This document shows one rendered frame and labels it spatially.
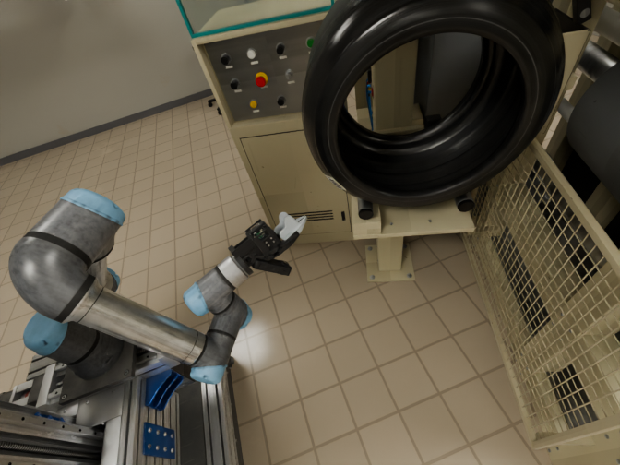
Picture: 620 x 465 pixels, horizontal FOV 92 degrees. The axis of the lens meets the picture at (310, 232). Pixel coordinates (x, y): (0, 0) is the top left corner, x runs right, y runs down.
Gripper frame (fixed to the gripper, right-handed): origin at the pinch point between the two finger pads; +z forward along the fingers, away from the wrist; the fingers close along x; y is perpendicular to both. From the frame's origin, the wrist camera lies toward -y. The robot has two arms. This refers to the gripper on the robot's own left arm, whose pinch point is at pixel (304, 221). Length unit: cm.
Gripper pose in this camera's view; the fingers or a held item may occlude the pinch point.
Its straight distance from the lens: 81.4
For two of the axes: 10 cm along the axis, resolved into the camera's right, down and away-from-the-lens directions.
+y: -4.7, -7.1, -5.3
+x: -4.6, -3.1, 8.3
